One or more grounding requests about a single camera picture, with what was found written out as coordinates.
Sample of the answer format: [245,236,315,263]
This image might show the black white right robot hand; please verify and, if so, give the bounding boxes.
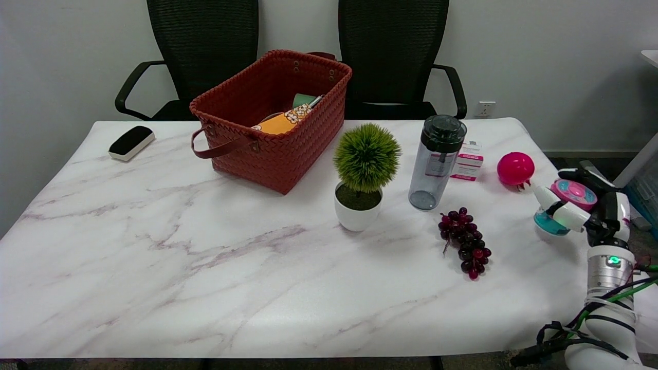
[532,160,632,248]

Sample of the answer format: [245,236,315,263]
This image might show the green plant in white pot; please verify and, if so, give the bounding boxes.
[333,123,401,232]

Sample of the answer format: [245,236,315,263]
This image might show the translucent storage bin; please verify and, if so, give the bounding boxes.
[613,133,658,231]

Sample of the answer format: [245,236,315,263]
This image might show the green black robot cable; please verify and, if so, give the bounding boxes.
[565,276,658,337]

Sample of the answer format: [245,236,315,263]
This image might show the black mesh office chair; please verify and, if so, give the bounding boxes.
[338,0,467,121]
[115,0,259,122]

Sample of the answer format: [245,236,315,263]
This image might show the small white pink box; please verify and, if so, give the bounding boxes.
[430,140,484,182]

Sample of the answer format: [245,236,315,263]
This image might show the red woven basket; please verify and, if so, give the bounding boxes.
[190,49,353,195]

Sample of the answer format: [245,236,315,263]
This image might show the teal gum jar pink lid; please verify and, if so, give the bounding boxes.
[533,178,598,236]

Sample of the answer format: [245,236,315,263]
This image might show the black white board eraser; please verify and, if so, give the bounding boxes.
[108,125,156,162]

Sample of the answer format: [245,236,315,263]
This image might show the dark red grape bunch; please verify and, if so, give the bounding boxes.
[438,207,492,282]

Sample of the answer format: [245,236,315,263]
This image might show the orange snack bag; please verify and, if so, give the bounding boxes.
[251,103,314,135]

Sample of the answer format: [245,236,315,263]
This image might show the pink ball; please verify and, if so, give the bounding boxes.
[497,152,535,192]

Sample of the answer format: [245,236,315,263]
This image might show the grey bottle with black lid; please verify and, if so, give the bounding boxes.
[408,115,467,211]

